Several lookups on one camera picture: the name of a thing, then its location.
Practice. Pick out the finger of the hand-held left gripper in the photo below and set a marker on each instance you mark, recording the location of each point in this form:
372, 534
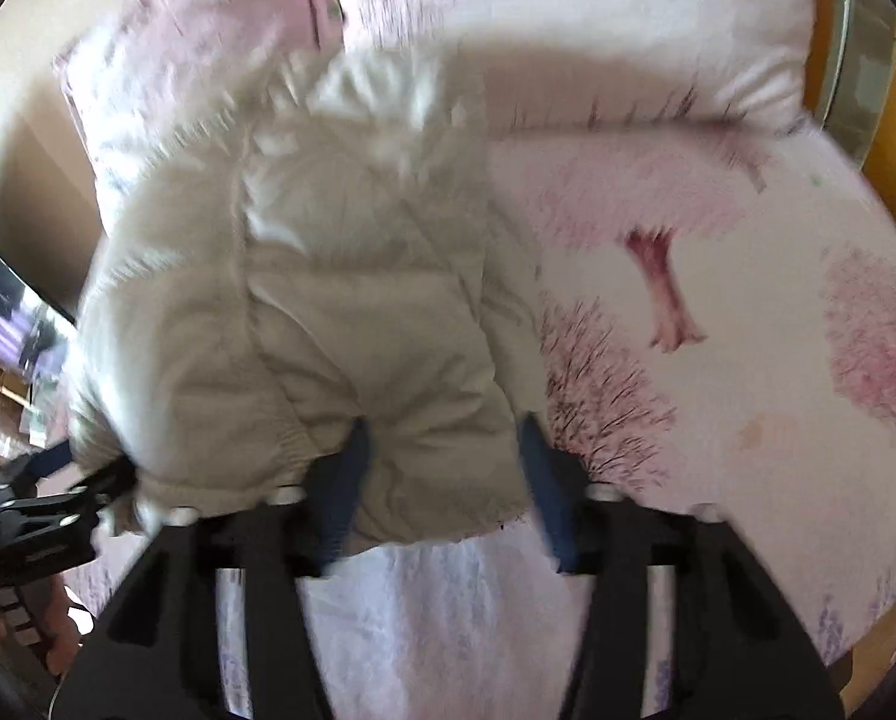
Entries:
46, 461
106, 484

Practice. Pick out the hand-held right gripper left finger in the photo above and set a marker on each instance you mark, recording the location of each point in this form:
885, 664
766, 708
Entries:
349, 484

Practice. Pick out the person's left hand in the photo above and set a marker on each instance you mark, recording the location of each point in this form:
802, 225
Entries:
57, 637

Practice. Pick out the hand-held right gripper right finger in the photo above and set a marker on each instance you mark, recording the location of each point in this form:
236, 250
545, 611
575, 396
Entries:
547, 499

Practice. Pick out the wooden headboard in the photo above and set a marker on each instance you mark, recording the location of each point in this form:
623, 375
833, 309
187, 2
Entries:
890, 165

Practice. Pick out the dark framed screen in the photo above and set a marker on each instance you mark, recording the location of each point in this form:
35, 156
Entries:
5, 292

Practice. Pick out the white puffer jacket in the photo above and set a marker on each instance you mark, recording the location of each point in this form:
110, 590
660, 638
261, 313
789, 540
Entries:
305, 315

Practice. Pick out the pink floral bed sheet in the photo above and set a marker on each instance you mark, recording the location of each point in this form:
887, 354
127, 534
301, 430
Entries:
755, 390

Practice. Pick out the pink floral pillow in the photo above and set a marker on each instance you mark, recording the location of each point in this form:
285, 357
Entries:
155, 52
568, 15

